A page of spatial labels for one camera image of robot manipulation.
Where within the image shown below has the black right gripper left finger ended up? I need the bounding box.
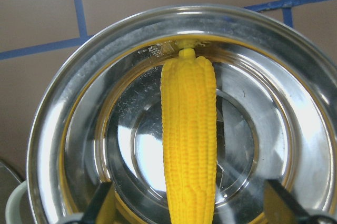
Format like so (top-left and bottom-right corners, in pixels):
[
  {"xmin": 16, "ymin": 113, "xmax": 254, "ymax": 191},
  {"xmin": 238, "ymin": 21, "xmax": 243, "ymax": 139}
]
[{"xmin": 82, "ymin": 182, "xmax": 116, "ymax": 224}]

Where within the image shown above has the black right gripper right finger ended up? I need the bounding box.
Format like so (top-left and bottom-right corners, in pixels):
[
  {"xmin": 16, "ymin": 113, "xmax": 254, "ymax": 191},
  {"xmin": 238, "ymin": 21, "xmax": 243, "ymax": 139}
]
[{"xmin": 264, "ymin": 179, "xmax": 310, "ymax": 223}]

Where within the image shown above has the yellow toy corn cob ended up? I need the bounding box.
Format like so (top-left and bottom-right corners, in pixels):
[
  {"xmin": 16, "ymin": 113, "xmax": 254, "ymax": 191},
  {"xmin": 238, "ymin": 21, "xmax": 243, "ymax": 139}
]
[{"xmin": 160, "ymin": 48, "xmax": 217, "ymax": 223}]

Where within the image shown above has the pale green electric pot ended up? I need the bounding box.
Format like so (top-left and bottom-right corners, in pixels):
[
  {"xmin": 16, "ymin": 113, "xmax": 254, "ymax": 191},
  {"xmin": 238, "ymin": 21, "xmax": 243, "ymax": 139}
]
[{"xmin": 12, "ymin": 5, "xmax": 336, "ymax": 223}]

